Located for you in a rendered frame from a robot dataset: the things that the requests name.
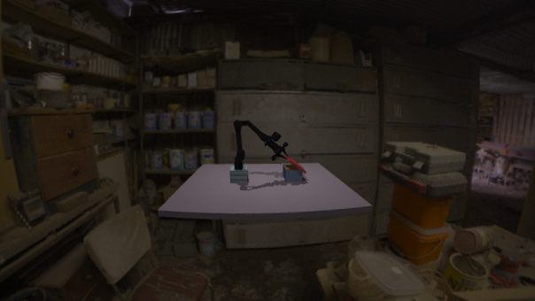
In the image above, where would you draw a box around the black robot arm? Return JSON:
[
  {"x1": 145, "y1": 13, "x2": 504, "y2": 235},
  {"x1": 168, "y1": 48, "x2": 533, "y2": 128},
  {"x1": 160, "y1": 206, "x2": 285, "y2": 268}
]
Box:
[{"x1": 234, "y1": 120, "x2": 283, "y2": 170}]

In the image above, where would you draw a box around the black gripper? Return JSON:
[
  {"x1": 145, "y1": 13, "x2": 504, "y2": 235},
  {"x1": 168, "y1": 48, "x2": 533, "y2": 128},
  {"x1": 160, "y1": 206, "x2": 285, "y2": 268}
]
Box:
[{"x1": 271, "y1": 142, "x2": 289, "y2": 161}]

